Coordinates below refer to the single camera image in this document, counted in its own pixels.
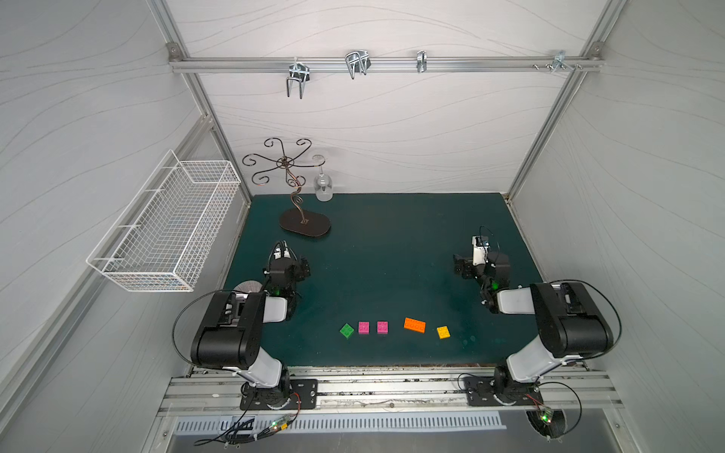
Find aluminium top rail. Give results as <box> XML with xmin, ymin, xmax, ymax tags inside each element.
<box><xmin>170</xmin><ymin>55</ymin><xmax>604</xmax><ymax>75</ymax></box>

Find white wire basket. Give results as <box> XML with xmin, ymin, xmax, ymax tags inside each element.
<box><xmin>86</xmin><ymin>150</ymin><xmax>241</xmax><ymax>293</ymax></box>

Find yellow lego brick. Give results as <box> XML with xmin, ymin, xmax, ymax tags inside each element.
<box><xmin>436</xmin><ymin>326</ymin><xmax>451</xmax><ymax>340</ymax></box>

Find green table mat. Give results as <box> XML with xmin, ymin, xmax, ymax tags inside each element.
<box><xmin>225</xmin><ymin>194</ymin><xmax>540</xmax><ymax>366</ymax></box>

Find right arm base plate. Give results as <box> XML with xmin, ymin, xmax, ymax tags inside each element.
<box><xmin>459</xmin><ymin>374</ymin><xmax>544</xmax><ymax>408</ymax></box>

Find metal hook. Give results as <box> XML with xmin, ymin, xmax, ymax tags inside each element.
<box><xmin>345</xmin><ymin>50</ymin><xmax>371</xmax><ymax>79</ymax></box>
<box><xmin>286</xmin><ymin>62</ymin><xmax>311</xmax><ymax>99</ymax></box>
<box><xmin>416</xmin><ymin>50</ymin><xmax>428</xmax><ymax>74</ymax></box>
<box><xmin>532</xmin><ymin>51</ymin><xmax>583</xmax><ymax>74</ymax></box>

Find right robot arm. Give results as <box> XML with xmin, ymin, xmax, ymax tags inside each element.
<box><xmin>453</xmin><ymin>245</ymin><xmax>621</xmax><ymax>404</ymax></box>

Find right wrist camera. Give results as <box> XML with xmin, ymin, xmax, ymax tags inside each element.
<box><xmin>472</xmin><ymin>235</ymin><xmax>490</xmax><ymax>266</ymax></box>

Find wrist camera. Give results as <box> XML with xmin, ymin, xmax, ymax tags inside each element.
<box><xmin>472</xmin><ymin>235</ymin><xmax>490</xmax><ymax>266</ymax></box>
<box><xmin>269</xmin><ymin>241</ymin><xmax>298</xmax><ymax>262</ymax></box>

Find white vent strip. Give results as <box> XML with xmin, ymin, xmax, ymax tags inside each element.
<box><xmin>174</xmin><ymin>411</ymin><xmax>507</xmax><ymax>436</ymax></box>

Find orange lego brick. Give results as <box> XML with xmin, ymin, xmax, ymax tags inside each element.
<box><xmin>403</xmin><ymin>317</ymin><xmax>427</xmax><ymax>334</ymax></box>

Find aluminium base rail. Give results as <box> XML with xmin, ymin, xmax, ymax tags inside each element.
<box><xmin>158</xmin><ymin>366</ymin><xmax>624</xmax><ymax>415</ymax></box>

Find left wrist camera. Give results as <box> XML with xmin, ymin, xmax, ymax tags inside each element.
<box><xmin>269</xmin><ymin>241</ymin><xmax>298</xmax><ymax>262</ymax></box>

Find brown metal cup stand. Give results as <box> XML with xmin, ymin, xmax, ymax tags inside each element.
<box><xmin>242</xmin><ymin>137</ymin><xmax>332</xmax><ymax>238</ymax></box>

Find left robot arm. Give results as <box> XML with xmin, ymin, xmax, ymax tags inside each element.
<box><xmin>181</xmin><ymin>256</ymin><xmax>311</xmax><ymax>399</ymax></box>

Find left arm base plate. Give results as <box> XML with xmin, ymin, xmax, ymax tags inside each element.
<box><xmin>239</xmin><ymin>379</ymin><xmax>318</xmax><ymax>411</ymax></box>

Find green lego brick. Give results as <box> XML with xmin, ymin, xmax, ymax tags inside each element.
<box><xmin>340</xmin><ymin>324</ymin><xmax>355</xmax><ymax>339</ymax></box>

